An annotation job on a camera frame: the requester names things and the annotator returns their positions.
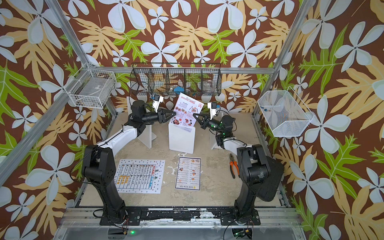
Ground orange handled pliers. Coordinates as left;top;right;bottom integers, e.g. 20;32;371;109
230;154;240;179

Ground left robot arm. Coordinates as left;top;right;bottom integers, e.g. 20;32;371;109
82;100;177;227

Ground white mesh basket right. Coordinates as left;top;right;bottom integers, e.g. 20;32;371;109
258;87;315;138

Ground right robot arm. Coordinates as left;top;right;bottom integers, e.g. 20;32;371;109
193;114;284;226

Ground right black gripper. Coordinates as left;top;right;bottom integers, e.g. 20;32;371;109
194;115;225;137

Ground black tool case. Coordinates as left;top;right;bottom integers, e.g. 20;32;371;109
257;157;285;202

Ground white wire basket left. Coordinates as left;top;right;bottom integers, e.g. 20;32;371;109
66;64;117;109

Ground black wire rack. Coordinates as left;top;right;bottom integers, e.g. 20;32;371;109
129;63;222;97

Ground blue object in rack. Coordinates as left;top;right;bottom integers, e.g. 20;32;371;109
174;87;185;93

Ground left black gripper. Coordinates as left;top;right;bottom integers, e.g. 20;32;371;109
141;108;175;126

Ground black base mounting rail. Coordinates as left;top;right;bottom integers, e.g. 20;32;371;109
93;207;261;227

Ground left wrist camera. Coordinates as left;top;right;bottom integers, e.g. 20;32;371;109
152;95;164;113

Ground blue bordered menu sheet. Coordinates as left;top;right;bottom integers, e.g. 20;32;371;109
175;157;202;191

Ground pink restaurant special menu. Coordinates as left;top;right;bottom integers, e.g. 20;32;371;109
170;93;204;132

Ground dotted border table menu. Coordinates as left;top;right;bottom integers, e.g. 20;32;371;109
114;159;165;194

